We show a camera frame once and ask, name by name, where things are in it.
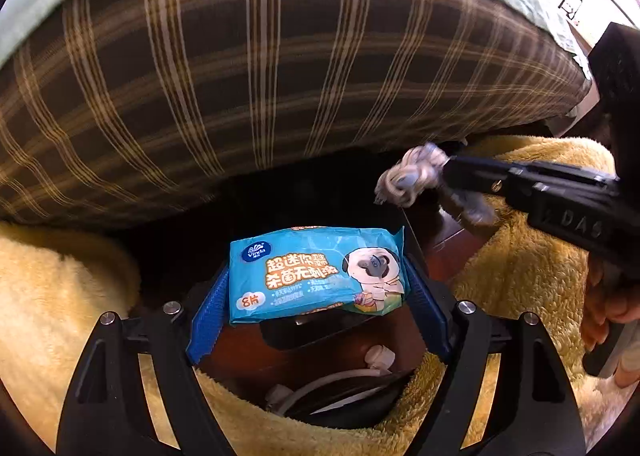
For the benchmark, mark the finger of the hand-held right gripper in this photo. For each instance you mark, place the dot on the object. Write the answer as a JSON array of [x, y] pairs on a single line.
[[475, 173]]

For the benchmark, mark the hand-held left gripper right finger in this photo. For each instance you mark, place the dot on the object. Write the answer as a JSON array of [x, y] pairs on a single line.
[[427, 316]]

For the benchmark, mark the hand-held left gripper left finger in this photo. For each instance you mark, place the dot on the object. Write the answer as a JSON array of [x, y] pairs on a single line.
[[207, 321]]

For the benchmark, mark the blue wet wipes packet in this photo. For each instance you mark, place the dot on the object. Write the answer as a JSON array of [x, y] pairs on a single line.
[[300, 276]]

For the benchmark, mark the person's right hand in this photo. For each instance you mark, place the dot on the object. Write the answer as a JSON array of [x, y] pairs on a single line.
[[632, 296]]

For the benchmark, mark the white plug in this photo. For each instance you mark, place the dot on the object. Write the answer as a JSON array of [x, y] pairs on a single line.
[[380, 357], [276, 396]]

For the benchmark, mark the yellow fleece blanket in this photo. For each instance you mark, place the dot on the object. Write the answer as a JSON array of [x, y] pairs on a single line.
[[525, 261]]

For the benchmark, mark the black round object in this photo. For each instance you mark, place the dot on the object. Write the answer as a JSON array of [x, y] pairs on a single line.
[[360, 403]]

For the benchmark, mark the brown plaid mattress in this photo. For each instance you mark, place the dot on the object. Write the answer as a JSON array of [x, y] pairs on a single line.
[[250, 86]]

